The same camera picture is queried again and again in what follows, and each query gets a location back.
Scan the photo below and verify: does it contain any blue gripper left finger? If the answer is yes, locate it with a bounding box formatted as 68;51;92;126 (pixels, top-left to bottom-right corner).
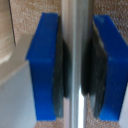
25;12;70;122

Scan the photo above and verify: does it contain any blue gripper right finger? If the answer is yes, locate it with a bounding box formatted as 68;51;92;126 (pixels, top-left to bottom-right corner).
80;14;128;123

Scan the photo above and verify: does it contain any silver drawer handle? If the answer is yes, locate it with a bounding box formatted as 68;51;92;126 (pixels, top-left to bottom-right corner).
60;0;94;128

